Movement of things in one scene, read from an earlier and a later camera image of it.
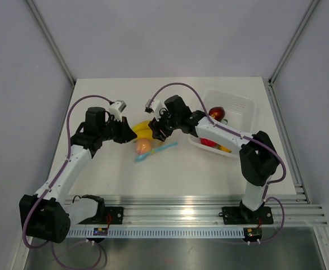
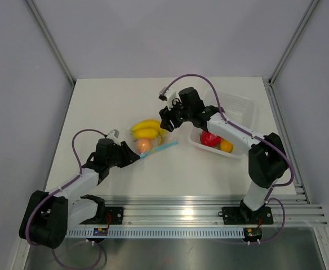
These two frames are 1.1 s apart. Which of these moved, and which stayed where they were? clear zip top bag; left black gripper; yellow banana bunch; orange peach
Moved: left black gripper
Stayed: orange peach; yellow banana bunch; clear zip top bag
